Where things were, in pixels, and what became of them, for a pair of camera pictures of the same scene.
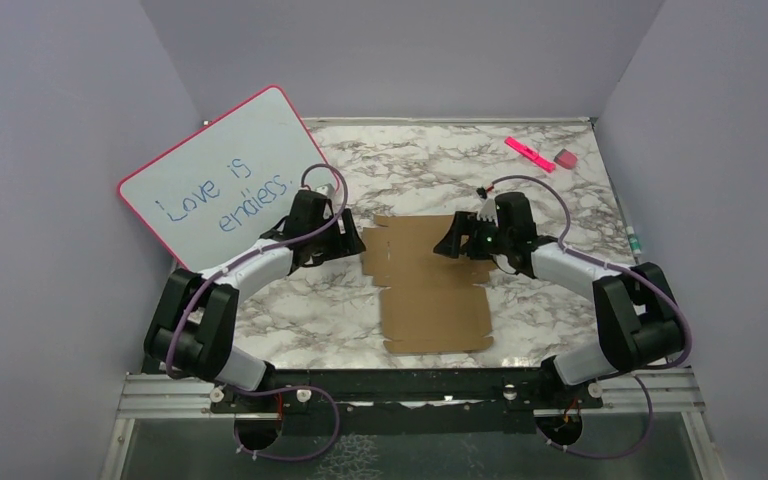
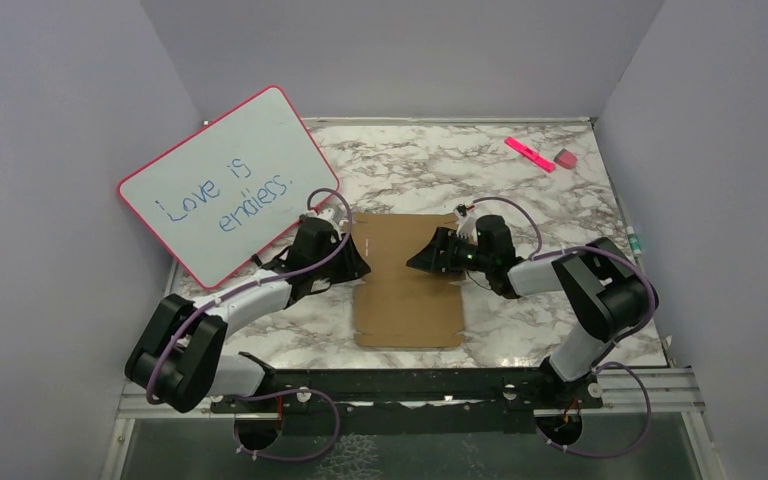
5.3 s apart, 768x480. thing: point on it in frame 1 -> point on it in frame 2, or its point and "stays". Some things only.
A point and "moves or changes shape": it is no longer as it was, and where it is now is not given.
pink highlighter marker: (530, 155) stays
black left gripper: (346, 243) -> (354, 265)
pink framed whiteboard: (227, 183) stays
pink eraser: (566, 158) stays
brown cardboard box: (433, 302) moves or changes shape
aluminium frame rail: (679, 393) stays
